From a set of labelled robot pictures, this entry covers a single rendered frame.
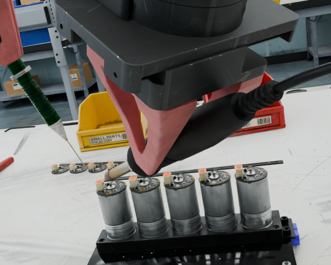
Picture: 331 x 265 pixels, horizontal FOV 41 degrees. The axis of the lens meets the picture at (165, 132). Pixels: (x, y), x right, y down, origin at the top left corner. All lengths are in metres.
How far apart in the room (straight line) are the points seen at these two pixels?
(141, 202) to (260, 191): 0.09
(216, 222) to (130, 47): 0.21
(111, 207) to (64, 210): 0.14
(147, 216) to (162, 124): 0.17
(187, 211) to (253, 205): 0.05
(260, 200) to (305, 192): 0.11
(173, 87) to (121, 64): 0.03
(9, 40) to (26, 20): 2.56
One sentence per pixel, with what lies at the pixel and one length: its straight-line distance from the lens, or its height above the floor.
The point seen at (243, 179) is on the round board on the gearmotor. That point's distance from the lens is 0.34.
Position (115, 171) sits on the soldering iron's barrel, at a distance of 0.32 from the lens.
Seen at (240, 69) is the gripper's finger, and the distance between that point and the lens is 0.21.
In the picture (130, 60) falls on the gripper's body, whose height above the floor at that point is 0.93.
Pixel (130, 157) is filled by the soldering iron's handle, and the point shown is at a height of 0.86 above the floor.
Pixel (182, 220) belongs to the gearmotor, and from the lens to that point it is 0.36.
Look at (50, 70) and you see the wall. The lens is 5.24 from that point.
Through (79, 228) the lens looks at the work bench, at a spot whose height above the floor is 0.75.
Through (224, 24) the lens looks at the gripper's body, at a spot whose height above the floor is 0.94.
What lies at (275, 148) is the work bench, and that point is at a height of 0.75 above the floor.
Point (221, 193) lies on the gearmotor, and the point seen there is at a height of 0.80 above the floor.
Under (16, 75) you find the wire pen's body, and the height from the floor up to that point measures 0.92.
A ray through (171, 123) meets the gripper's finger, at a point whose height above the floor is 0.90.
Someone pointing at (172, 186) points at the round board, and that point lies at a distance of 0.35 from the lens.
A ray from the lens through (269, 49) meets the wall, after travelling 4.77.
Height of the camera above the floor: 0.96
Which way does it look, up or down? 18 degrees down
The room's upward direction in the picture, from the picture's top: 10 degrees counter-clockwise
